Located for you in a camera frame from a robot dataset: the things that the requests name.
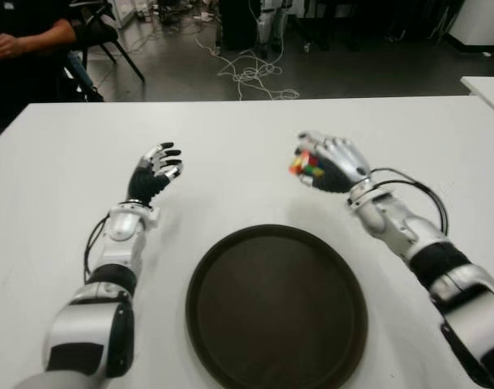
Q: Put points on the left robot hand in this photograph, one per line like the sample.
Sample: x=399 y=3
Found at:
x=147 y=182

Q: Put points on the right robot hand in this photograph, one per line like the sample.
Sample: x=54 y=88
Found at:
x=344 y=162

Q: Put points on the multicoloured Rubik's cube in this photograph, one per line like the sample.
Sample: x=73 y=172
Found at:
x=307 y=164

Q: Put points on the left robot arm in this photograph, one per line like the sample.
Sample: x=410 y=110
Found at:
x=93 y=324

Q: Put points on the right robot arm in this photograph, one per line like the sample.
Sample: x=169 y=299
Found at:
x=465 y=291

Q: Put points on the dark brown round plate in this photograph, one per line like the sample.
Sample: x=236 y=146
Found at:
x=275 y=308

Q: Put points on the black chair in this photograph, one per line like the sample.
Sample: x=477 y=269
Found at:
x=105 y=32

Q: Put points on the standing humanoid robot legs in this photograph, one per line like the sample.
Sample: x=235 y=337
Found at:
x=271 y=24

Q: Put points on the seated person in black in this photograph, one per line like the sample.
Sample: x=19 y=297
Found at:
x=24 y=85

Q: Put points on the white side table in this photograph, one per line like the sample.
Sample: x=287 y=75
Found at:
x=488 y=91

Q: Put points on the white cabinet with black base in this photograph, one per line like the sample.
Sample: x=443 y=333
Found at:
x=479 y=20

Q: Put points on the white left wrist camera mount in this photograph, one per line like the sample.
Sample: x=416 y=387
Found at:
x=150 y=216

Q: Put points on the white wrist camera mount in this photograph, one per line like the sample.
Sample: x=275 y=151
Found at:
x=362 y=196
x=150 y=216

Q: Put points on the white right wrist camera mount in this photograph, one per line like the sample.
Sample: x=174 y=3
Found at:
x=362 y=196

